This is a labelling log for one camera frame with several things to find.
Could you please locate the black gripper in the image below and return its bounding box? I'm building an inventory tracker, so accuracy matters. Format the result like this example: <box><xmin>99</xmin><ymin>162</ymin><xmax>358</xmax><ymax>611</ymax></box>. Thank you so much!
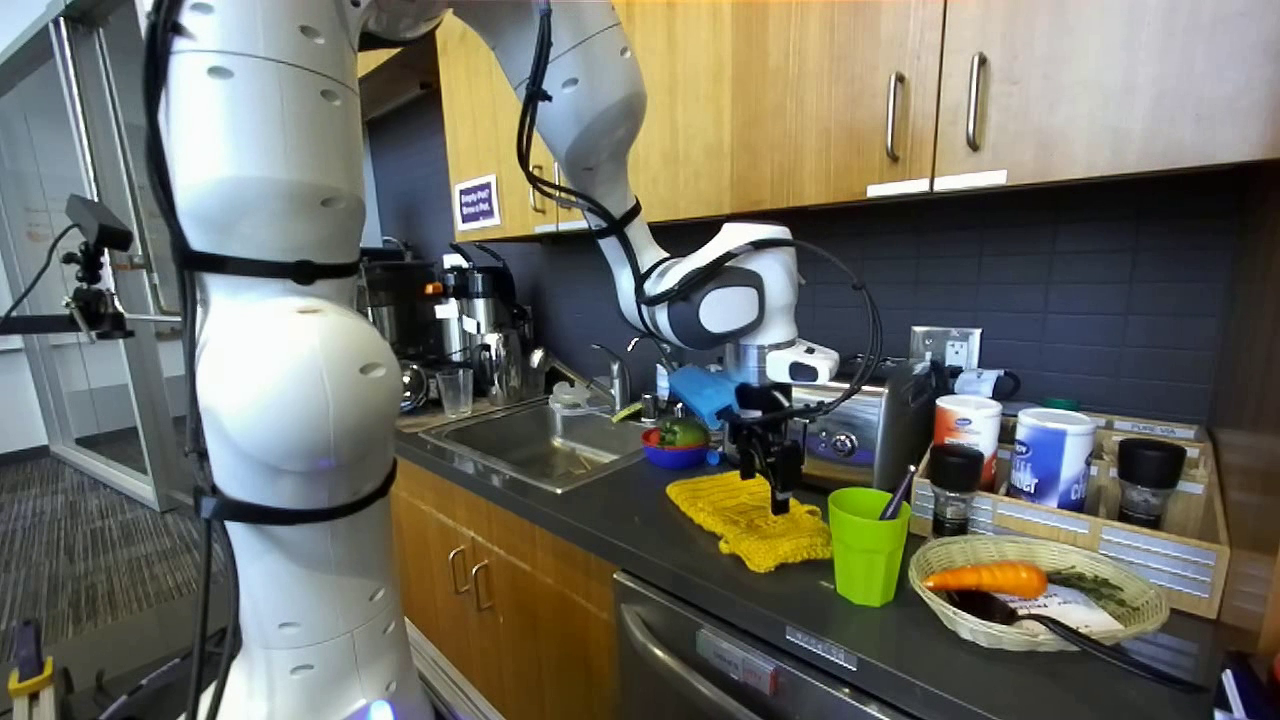
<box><xmin>721</xmin><ymin>378</ymin><xmax>811</xmax><ymax>518</ymax></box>

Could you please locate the yellow cloth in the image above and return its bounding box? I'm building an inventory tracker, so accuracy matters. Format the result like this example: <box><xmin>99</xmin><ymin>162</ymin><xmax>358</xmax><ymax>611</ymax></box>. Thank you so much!
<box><xmin>661</xmin><ymin>463</ymin><xmax>840</xmax><ymax>579</ymax></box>

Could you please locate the silver toaster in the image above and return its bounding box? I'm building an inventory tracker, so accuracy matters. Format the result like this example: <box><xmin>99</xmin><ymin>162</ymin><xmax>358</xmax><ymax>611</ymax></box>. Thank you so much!
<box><xmin>796</xmin><ymin>377</ymin><xmax>941</xmax><ymax>493</ymax></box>

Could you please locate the blue bowl red inside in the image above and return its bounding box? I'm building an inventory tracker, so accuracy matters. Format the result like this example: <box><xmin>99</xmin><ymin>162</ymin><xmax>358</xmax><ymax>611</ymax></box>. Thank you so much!
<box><xmin>640</xmin><ymin>425</ymin><xmax>721</xmax><ymax>476</ymax></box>

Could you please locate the green bell pepper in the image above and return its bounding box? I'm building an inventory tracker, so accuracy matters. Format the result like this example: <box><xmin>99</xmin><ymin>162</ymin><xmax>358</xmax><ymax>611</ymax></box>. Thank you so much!
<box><xmin>647</xmin><ymin>413</ymin><xmax>712</xmax><ymax>451</ymax></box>

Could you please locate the green plastic cup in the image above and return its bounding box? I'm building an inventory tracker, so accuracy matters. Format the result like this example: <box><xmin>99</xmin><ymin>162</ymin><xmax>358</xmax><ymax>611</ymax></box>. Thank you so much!
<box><xmin>822</xmin><ymin>482</ymin><xmax>920</xmax><ymax>611</ymax></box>

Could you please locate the utensil in green cup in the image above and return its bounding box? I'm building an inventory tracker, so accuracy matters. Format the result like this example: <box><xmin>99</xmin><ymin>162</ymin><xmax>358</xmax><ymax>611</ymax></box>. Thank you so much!
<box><xmin>874</xmin><ymin>461</ymin><xmax>924</xmax><ymax>523</ymax></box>

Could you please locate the black grinder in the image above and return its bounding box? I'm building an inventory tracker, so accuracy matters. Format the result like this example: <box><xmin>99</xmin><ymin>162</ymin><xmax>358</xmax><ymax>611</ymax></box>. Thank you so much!
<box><xmin>924</xmin><ymin>440</ymin><xmax>988</xmax><ymax>540</ymax></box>
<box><xmin>1112</xmin><ymin>432</ymin><xmax>1190</xmax><ymax>530</ymax></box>

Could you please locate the steel dishwasher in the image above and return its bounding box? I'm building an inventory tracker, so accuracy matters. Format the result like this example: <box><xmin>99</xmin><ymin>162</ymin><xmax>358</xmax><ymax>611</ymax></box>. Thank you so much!
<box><xmin>609</xmin><ymin>566</ymin><xmax>912</xmax><ymax>720</ymax></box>

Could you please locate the chrome faucet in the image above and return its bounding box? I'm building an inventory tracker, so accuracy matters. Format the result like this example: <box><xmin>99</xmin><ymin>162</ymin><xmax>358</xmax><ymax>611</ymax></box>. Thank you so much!
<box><xmin>585</xmin><ymin>341</ymin><xmax>631</xmax><ymax>420</ymax></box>

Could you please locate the white cup orange band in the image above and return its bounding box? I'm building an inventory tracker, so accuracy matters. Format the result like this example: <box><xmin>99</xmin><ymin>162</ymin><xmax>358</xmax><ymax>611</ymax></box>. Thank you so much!
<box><xmin>929</xmin><ymin>393</ymin><xmax>1006</xmax><ymax>463</ymax></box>

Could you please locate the orange carrot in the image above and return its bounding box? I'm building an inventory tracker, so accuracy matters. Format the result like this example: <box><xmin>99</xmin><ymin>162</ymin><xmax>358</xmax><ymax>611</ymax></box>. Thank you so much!
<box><xmin>920</xmin><ymin>557</ymin><xmax>1056</xmax><ymax>605</ymax></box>

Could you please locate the dark spoon in basket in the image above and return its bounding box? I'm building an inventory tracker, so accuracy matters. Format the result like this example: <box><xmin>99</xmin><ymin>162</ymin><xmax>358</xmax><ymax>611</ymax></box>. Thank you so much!
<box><xmin>937</xmin><ymin>585</ymin><xmax>1056</xmax><ymax>631</ymax></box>

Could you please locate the stainless steel sink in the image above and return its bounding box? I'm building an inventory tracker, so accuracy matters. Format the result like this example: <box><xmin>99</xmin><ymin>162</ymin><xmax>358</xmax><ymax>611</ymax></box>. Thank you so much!
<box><xmin>415</xmin><ymin>396</ymin><xmax>661</xmax><ymax>498</ymax></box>

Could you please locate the white blue container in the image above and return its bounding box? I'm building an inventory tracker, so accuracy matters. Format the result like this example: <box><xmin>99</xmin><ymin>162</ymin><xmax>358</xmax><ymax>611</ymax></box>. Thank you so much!
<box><xmin>1004</xmin><ymin>404</ymin><xmax>1100</xmax><ymax>515</ymax></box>

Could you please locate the wooden lower cabinet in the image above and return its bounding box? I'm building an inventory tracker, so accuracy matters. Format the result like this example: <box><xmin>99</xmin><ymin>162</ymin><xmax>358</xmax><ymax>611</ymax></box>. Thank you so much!
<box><xmin>387</xmin><ymin>455</ymin><xmax>624</xmax><ymax>720</ymax></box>

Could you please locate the wooden cabinet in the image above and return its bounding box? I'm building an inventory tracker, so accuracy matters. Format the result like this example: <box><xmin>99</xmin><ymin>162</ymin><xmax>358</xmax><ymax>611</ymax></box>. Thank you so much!
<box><xmin>387</xmin><ymin>455</ymin><xmax>624</xmax><ymax>720</ymax></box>
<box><xmin>427</xmin><ymin>0</ymin><xmax>1280</xmax><ymax>242</ymax></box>

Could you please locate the plate with food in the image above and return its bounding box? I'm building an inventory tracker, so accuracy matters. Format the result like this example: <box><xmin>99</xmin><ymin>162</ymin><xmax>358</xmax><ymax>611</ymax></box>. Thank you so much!
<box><xmin>905</xmin><ymin>530</ymin><xmax>1176</xmax><ymax>660</ymax></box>

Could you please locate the white wrapper in basket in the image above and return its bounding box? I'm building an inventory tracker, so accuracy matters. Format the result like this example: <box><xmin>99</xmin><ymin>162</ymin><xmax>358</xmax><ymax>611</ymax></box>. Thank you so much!
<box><xmin>1021</xmin><ymin>579</ymin><xmax>1136</xmax><ymax>646</ymax></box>

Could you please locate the clear plastic cup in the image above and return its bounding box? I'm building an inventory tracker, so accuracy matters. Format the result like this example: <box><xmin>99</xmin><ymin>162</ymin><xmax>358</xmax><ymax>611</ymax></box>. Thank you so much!
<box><xmin>431</xmin><ymin>364</ymin><xmax>481</xmax><ymax>425</ymax></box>

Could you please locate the wooden tray box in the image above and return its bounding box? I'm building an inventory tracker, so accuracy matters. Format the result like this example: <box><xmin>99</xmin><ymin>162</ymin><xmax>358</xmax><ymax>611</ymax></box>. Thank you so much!
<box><xmin>907</xmin><ymin>406</ymin><xmax>1236</xmax><ymax>624</ymax></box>

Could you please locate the wooden upper cabinet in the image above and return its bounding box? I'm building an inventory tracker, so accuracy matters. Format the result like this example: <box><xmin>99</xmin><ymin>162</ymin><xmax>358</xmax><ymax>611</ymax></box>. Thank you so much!
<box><xmin>427</xmin><ymin>0</ymin><xmax>1280</xmax><ymax>242</ymax></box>

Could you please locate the purple white sign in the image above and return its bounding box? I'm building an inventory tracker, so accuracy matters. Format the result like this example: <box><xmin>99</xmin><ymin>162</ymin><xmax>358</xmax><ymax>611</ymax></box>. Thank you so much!
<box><xmin>448</xmin><ymin>167</ymin><xmax>504</xmax><ymax>235</ymax></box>

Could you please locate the black coffee machine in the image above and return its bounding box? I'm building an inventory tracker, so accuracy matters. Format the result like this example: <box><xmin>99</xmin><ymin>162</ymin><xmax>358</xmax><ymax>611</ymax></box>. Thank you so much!
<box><xmin>355</xmin><ymin>242</ymin><xmax>427</xmax><ymax>413</ymax></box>

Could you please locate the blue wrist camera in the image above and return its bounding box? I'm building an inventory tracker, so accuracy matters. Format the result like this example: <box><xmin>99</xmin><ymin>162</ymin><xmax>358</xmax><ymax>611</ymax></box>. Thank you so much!
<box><xmin>662</xmin><ymin>364</ymin><xmax>745</xmax><ymax>425</ymax></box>

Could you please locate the silver wall outlet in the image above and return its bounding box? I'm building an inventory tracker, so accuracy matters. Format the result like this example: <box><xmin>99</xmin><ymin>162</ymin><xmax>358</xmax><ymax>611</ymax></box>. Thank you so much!
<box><xmin>907</xmin><ymin>319</ymin><xmax>988</xmax><ymax>377</ymax></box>

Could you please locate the metal cabinet handle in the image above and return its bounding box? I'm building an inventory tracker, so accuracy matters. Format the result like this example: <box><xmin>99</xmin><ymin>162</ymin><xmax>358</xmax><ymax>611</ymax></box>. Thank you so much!
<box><xmin>879</xmin><ymin>64</ymin><xmax>914</xmax><ymax>167</ymax></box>
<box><xmin>958</xmin><ymin>49</ymin><xmax>997</xmax><ymax>154</ymax></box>

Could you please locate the black camera on stand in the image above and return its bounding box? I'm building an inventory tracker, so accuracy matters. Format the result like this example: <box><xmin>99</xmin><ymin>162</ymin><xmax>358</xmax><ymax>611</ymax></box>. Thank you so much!
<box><xmin>0</xmin><ymin>187</ymin><xmax>182</xmax><ymax>342</ymax></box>

